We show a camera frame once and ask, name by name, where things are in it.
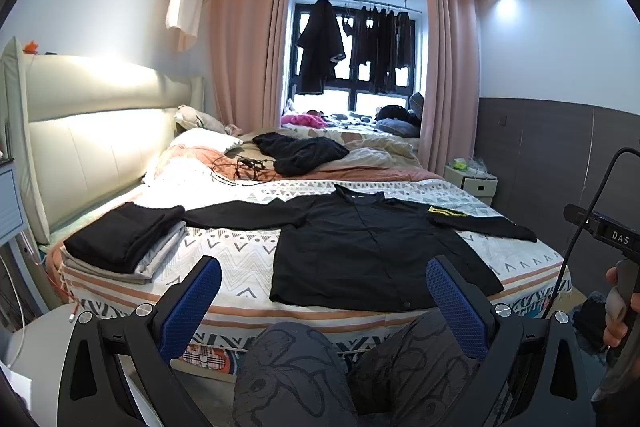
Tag black shirt with yellow print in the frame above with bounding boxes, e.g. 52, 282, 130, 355
184, 186, 537, 313

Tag row of dark hanging clothes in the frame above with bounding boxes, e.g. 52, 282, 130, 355
335, 6, 416, 96

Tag pink clothes on windowsill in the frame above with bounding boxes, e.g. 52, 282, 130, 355
281, 113, 328, 129

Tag person's right hand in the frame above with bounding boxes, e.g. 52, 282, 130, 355
603, 267, 628, 348

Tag patterned white bed cover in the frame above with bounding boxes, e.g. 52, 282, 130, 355
45, 185, 573, 375

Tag person's patterned grey trouser legs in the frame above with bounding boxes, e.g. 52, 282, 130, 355
232, 309, 478, 426

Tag folded black garment on stack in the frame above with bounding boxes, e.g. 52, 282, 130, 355
63, 202, 186, 274

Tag white bedside cabinet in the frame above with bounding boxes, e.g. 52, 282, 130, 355
444, 157, 498, 206

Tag right pink curtain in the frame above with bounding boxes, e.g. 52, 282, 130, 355
419, 0, 480, 174

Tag pink curtain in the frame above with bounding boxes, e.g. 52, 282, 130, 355
419, 0, 480, 174
210, 0, 290, 132

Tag orange quilt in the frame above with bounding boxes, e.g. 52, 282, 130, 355
144, 145, 442, 182

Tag cream padded headboard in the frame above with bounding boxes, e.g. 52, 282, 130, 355
1, 38, 205, 244

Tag white pillow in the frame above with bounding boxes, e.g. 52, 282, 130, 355
170, 128, 243, 154

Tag dark blue cushion by window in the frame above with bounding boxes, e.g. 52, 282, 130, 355
375, 92, 424, 138

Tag beige plush pillow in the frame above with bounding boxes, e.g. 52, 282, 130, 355
174, 105, 227, 134

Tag beige crumpled duvet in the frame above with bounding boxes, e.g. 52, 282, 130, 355
230, 126, 422, 172

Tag black knitted garment on bed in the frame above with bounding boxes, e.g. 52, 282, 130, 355
253, 132, 349, 178

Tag large black hanging coat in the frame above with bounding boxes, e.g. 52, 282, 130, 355
296, 0, 345, 95

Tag left pink curtain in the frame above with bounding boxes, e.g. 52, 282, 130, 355
210, 0, 290, 132

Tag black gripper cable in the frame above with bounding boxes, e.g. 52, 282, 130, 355
541, 146, 640, 319

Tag black cable device on bed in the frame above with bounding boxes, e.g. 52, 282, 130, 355
204, 153, 281, 183

